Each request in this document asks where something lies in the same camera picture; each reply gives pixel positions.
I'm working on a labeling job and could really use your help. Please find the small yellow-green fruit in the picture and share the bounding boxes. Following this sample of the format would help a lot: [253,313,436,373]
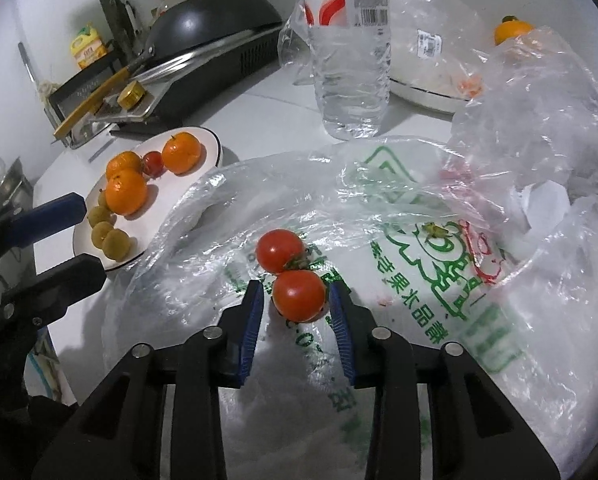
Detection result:
[91,224,116,250]
[88,203,116,227]

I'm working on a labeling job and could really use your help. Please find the black induction cooker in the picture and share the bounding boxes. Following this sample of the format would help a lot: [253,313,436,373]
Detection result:
[109,22,285,136]

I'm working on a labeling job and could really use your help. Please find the orange with green stem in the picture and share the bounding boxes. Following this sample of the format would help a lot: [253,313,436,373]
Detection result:
[494,15,535,46]

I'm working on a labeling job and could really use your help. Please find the grey utensil handle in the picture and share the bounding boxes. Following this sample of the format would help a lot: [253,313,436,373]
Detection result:
[18,41,38,86]

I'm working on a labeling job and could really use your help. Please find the crumpled clear plastic bag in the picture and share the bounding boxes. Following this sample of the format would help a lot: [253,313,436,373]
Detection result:
[449,27,598,291]

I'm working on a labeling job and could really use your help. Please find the clear plastic water bottle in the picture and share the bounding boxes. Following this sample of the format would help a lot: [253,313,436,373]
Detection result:
[299,0,392,141]

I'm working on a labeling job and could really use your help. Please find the yellow oil bottle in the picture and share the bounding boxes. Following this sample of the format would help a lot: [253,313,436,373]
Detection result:
[70,22,110,71]

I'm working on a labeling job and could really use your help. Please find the red tomato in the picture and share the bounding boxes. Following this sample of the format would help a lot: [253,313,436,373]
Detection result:
[271,270,327,323]
[143,151,166,179]
[255,229,306,275]

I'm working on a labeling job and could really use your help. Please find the white plastic bag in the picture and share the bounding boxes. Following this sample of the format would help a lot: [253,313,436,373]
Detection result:
[504,180,575,256]

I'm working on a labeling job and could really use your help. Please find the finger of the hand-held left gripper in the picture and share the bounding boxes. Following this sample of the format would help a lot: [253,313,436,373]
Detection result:
[0,254,107,335]
[0,192,88,267]

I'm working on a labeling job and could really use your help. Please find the steel container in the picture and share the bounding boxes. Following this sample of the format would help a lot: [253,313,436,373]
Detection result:
[0,157,34,208]

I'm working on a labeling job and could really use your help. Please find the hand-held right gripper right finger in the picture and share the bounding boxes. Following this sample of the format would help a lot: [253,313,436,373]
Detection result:
[328,280,562,480]

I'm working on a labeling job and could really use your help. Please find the green printed plastic bag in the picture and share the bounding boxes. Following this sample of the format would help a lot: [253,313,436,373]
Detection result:
[101,135,598,480]

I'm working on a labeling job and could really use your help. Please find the white round dish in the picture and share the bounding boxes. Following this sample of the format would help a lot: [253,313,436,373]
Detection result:
[389,50,485,115]

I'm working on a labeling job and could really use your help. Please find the large orange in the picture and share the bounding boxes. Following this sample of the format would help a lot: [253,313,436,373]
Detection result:
[105,169,148,217]

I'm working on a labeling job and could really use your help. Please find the black wok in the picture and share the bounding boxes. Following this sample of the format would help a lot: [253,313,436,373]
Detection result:
[53,0,284,141]

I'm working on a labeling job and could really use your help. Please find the large yellow-green fruit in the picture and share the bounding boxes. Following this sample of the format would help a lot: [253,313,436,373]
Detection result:
[103,230,137,262]

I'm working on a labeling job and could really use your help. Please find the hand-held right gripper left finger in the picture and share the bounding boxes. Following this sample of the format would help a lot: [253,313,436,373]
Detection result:
[31,280,266,480]

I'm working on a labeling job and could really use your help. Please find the red marked condiment bottle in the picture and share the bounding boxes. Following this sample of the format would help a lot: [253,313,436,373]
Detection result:
[151,0,175,28]

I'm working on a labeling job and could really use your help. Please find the white plate with dark rim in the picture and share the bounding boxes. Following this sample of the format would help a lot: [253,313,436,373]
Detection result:
[73,126,224,273]

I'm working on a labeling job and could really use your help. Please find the black kitchen rack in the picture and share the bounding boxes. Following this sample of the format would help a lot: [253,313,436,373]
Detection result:
[46,0,142,128]

